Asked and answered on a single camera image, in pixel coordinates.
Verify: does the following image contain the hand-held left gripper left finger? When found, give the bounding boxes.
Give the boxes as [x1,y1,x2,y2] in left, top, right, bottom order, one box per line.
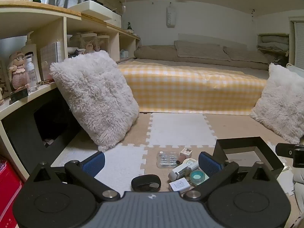
[26,151,120,202]

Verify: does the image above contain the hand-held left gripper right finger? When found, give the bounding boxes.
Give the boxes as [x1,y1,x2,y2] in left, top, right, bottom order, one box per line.
[183,151,279,201]

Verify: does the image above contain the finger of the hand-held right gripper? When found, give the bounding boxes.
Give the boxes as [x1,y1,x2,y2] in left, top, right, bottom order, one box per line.
[275,143,296,158]

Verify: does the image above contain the teal tape roll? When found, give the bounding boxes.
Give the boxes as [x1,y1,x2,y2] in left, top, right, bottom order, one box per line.
[189,170,206,186]

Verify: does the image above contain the white watch link tool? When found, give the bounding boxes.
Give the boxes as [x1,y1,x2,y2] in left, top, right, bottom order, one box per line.
[168,163,199,181]

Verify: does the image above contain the white charger plug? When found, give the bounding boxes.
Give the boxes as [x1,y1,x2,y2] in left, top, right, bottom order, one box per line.
[169,179,191,193]

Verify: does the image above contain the black oval case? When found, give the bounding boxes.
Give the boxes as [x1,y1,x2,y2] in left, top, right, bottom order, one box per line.
[131,174,162,193]

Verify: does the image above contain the white round tape measure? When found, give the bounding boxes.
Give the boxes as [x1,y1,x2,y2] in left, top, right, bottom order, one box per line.
[185,158,199,169]

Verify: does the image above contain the clear plastic parts box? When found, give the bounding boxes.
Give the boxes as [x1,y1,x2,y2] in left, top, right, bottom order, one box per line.
[157,151,180,168]

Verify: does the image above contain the beige white foam puzzle mat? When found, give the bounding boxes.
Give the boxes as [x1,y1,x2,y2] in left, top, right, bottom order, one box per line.
[51,112,304,228]

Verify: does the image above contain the white fluffy pillow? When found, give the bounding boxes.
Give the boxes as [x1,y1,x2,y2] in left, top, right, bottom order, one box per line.
[49,50,140,152]
[250,63,304,145]

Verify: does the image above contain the yellow checkered mattress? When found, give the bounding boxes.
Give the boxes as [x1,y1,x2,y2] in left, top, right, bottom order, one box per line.
[117,60,268,114]

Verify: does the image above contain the red box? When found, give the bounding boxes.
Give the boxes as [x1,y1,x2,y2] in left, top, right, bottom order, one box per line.
[0,155,26,228]

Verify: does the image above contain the small black box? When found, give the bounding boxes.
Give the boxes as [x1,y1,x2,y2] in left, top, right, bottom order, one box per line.
[9,89,29,104]

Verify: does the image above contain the beige bed pillow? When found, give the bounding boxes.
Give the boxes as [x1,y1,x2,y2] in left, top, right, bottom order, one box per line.
[223,46,270,64]
[174,40,231,62]

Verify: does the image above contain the small clear bottle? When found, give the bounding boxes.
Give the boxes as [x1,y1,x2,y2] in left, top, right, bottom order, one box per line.
[24,55,40,93]

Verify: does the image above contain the stack of folded bedding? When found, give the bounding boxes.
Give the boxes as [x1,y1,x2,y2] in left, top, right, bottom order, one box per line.
[257,33,290,53]

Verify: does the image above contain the white grid storage box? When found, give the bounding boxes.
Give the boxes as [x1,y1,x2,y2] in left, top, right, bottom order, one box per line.
[40,42,63,81]

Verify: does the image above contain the pink knitted doll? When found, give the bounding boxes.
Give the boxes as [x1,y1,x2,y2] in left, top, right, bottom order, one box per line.
[8,51,30,93]

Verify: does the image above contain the clear jar with figure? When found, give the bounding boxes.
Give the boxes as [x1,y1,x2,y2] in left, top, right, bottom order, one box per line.
[78,33,98,54]

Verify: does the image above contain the white pump lotion bottle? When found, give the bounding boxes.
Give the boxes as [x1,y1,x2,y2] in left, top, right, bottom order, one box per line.
[21,31,41,86]

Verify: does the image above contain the white hanging pouch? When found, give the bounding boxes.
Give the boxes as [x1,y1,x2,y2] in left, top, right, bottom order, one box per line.
[166,4,177,29]

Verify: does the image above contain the flat white box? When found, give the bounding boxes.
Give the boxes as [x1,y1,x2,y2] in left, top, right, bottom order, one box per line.
[68,0,122,25]

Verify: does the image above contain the wooden shelf unit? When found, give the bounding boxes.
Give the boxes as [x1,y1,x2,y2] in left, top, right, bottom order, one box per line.
[0,0,141,183]

